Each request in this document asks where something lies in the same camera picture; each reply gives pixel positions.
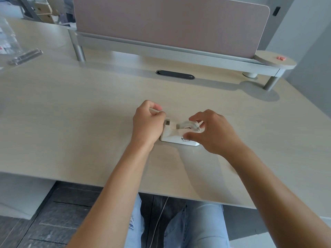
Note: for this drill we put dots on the person's left hand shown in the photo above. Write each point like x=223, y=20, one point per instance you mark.
x=146, y=126

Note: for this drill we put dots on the person's right hand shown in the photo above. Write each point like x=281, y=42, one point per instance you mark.
x=217, y=134

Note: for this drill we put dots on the person's left fingers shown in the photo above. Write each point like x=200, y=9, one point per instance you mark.
x=155, y=104

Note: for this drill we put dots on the person's right thumb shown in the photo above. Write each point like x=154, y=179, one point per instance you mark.
x=190, y=136

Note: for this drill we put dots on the clear plastic wrap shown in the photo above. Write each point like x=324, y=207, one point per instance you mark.
x=187, y=125

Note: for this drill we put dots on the person's right forearm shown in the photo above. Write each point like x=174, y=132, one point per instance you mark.
x=279, y=201

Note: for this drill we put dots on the person's left forearm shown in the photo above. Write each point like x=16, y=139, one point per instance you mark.
x=113, y=193

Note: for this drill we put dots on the white charger box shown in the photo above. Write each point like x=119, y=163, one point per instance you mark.
x=172, y=138

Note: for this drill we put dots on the pink desk divider panel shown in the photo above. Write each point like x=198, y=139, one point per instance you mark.
x=170, y=23

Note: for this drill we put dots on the light blue ripped jeans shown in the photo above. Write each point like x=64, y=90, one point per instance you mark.
x=199, y=227

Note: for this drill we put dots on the round wooden side tray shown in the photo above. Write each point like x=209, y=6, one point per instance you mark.
x=274, y=61

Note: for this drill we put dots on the clear plastic zip strip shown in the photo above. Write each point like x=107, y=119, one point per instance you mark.
x=25, y=56

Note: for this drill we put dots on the cardboard boxes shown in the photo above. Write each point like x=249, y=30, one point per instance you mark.
x=47, y=9

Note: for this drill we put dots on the clear plastic bag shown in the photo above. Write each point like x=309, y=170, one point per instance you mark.
x=6, y=38

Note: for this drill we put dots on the grey desk shelf rail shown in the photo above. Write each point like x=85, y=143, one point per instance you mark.
x=160, y=50

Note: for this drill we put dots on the white cylinder tray mount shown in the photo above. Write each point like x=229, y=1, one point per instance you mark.
x=249, y=74

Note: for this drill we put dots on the black wall switch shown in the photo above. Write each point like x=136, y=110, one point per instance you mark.
x=276, y=11

